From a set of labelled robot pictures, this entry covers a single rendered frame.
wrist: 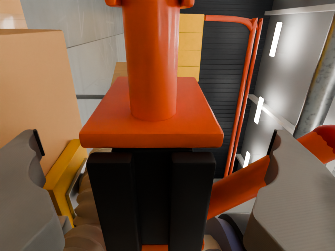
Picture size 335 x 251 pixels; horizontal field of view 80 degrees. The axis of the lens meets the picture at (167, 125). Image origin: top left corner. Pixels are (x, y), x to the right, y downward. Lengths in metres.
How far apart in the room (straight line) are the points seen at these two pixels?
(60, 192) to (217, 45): 10.89
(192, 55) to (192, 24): 0.97
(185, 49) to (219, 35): 3.83
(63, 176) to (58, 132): 0.06
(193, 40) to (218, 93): 4.80
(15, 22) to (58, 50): 0.69
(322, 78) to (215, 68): 6.22
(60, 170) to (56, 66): 0.13
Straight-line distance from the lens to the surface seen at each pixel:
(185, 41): 7.45
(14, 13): 1.01
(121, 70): 2.08
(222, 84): 11.48
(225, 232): 0.28
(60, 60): 0.31
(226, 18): 7.96
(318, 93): 6.08
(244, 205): 1.88
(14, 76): 0.23
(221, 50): 11.09
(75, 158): 0.29
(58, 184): 0.26
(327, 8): 8.20
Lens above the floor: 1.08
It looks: 2 degrees up
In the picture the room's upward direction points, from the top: 90 degrees clockwise
